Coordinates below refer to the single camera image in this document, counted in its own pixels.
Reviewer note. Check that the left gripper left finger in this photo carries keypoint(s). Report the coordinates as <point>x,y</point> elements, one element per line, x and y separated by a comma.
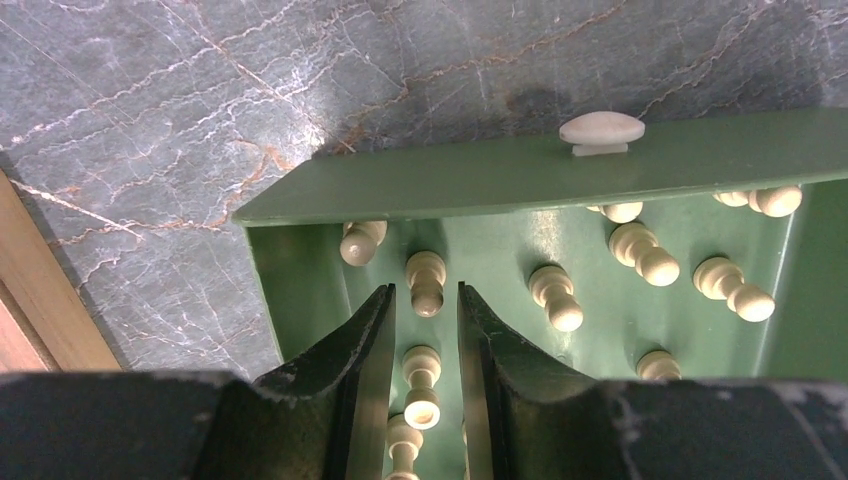
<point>321,415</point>

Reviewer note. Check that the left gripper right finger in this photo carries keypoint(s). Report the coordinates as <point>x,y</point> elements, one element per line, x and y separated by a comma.
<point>527,415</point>

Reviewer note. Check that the light chess piece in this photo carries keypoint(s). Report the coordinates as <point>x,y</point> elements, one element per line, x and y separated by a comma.
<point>404,443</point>
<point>773,202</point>
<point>620,213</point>
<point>658,365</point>

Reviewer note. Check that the light chess pawn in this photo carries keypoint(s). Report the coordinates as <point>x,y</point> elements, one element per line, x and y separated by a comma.
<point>635,246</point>
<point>719,278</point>
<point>426,274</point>
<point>421,367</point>
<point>360,241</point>
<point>553,290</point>

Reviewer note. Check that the wooden chess board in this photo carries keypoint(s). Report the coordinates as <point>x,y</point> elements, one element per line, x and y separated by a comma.
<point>44,324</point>

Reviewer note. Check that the green metal tray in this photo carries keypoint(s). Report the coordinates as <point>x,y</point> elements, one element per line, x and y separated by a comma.
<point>497,210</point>

